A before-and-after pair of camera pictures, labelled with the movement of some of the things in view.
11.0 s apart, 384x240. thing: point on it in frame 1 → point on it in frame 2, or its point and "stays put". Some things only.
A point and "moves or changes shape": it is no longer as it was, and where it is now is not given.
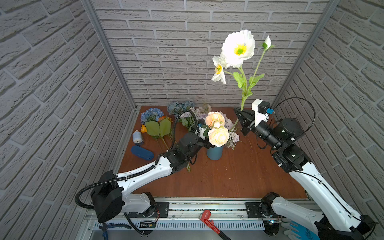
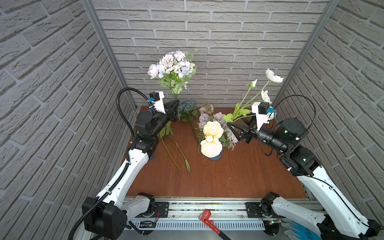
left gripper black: [209, 143] → [171, 110]
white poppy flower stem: [236, 47] → [243, 110]
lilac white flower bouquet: [187, 119] → [174, 70]
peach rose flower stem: [218, 134] moves or changes shape
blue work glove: [304, 232] stays put
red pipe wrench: [204, 216] stays put
